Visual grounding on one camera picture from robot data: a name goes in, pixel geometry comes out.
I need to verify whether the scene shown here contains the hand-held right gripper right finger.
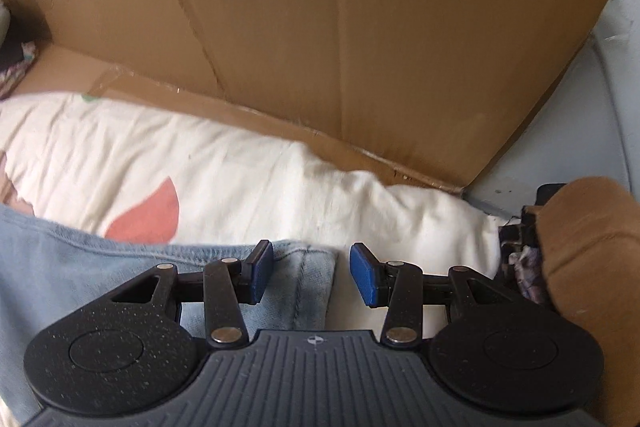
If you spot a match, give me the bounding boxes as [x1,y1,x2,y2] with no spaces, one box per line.
[348,242,554,350]

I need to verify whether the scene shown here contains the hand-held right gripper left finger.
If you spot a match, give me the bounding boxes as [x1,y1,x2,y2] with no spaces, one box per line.
[75,240,275,350]

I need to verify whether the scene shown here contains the light blue denim jeans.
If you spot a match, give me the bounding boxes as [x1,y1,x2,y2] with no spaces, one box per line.
[0,202,337,427]

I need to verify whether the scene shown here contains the cream bear printed blanket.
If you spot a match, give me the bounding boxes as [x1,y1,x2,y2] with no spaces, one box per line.
[0,92,503,338]

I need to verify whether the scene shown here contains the black leopard print cloth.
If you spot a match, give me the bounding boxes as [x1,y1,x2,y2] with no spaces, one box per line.
[500,182,568,308]

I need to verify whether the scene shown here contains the flattened cardboard sheet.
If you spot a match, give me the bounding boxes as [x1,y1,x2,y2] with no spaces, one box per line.
[0,0,638,195]

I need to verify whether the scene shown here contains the dark patterned cloth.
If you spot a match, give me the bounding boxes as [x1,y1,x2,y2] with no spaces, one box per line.
[0,41,40,100]

